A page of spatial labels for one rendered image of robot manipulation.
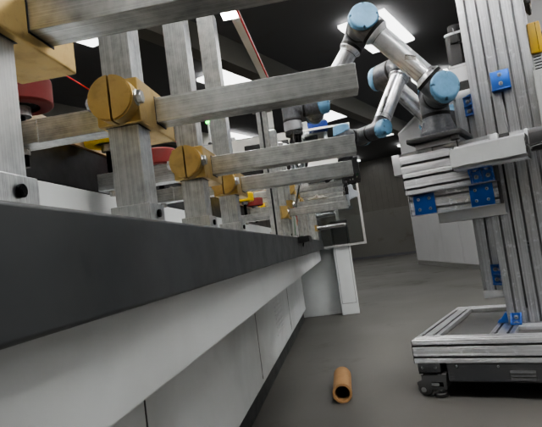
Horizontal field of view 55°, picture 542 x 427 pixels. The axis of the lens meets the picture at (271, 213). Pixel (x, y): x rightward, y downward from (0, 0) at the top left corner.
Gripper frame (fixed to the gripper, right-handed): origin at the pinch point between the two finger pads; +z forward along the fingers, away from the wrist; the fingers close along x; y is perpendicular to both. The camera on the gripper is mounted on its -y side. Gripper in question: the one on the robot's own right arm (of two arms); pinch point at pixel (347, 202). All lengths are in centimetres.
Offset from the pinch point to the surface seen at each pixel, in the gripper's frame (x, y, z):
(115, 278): -195, -23, 17
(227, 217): -131, -27, 9
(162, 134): -175, -24, 1
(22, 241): -207, -23, 14
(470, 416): -43, 29, 83
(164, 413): -127, -47, 47
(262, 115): -57, -26, -31
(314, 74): -176, -5, -2
